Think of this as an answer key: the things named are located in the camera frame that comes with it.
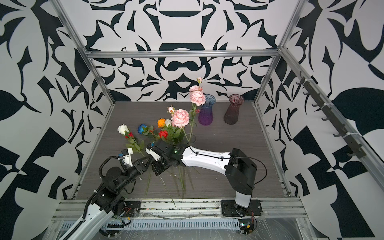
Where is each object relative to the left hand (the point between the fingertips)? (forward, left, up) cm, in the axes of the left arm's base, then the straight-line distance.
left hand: (152, 155), depth 76 cm
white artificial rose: (+12, +15, +6) cm, 20 cm away
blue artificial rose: (+24, +13, -12) cm, 29 cm away
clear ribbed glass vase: (+8, -19, +2) cm, 21 cm away
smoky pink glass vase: (+29, -47, -5) cm, 55 cm away
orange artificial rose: (+29, 0, -12) cm, 31 cm away
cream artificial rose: (+28, -5, -10) cm, 30 cm away
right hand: (-6, 0, -4) cm, 7 cm away
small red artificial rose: (+20, -2, -11) cm, 23 cm away
